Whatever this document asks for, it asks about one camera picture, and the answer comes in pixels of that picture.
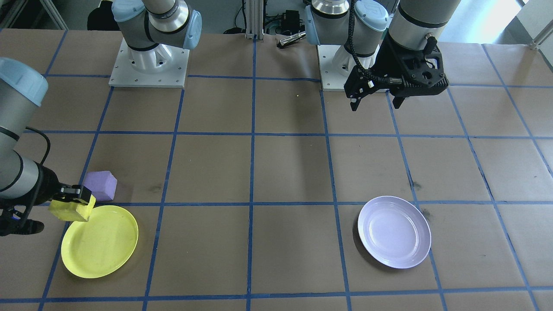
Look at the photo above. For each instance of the yellow foam block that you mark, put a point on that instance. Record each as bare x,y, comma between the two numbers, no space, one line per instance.
69,209

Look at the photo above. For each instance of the purple foam block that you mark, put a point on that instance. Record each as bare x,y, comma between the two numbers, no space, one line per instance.
101,183

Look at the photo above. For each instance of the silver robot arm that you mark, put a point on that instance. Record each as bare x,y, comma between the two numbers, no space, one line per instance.
367,17
21,99

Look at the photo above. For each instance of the yellow round plate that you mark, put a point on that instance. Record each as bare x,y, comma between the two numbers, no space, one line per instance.
99,246

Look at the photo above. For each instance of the silver cylindrical tool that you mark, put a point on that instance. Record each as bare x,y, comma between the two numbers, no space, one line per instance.
293,39

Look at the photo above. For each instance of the black electronic device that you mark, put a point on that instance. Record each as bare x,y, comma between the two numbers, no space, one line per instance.
293,18

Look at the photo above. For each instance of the lavender round plate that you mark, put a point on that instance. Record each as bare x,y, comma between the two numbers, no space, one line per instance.
393,233

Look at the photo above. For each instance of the aluminium profile bar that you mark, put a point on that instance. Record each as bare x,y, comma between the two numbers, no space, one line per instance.
542,39

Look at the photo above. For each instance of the black bag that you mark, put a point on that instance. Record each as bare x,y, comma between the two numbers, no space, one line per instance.
99,17

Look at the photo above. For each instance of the white square base plate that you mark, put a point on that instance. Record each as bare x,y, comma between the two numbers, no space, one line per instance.
330,77
173,77

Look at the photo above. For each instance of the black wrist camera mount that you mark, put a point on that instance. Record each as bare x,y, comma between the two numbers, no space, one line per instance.
432,73
21,227

